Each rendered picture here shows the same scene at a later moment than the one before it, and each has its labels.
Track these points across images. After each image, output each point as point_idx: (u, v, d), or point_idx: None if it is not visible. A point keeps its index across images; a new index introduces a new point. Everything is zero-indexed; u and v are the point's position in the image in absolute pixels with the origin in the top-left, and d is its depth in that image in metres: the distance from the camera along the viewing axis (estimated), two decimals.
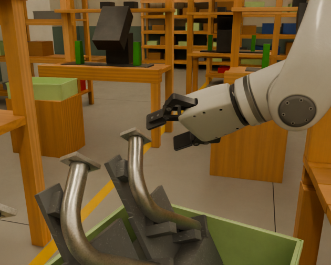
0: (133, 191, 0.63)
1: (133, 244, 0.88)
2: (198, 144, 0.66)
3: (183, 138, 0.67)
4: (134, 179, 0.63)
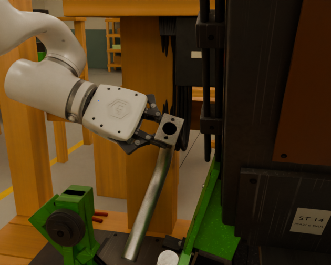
0: None
1: None
2: (145, 143, 0.65)
3: None
4: None
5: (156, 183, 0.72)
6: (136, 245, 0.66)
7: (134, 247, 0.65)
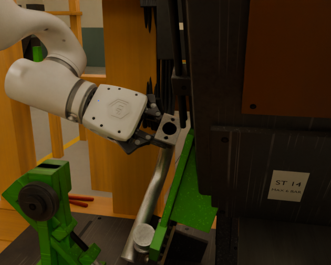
0: None
1: None
2: (145, 143, 0.65)
3: None
4: None
5: (156, 183, 0.72)
6: None
7: (134, 247, 0.65)
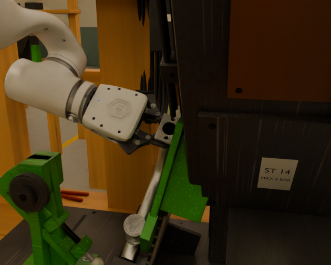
0: None
1: None
2: (145, 143, 0.65)
3: None
4: None
5: (156, 183, 0.72)
6: (136, 245, 0.66)
7: (134, 247, 0.65)
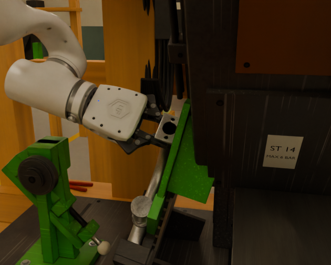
0: None
1: None
2: (145, 143, 0.65)
3: None
4: None
5: (156, 183, 0.71)
6: None
7: None
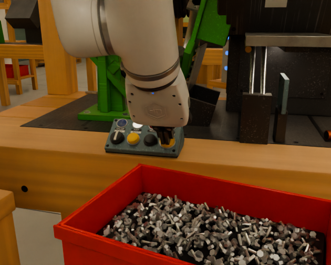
0: None
1: None
2: None
3: (164, 132, 0.64)
4: None
5: None
6: None
7: None
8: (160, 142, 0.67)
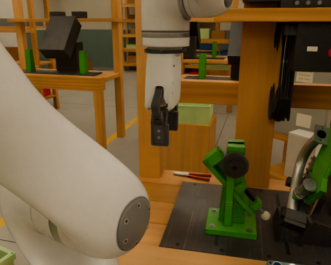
0: None
1: None
2: (177, 105, 0.69)
3: (168, 119, 0.68)
4: None
5: (300, 172, 1.04)
6: None
7: None
8: None
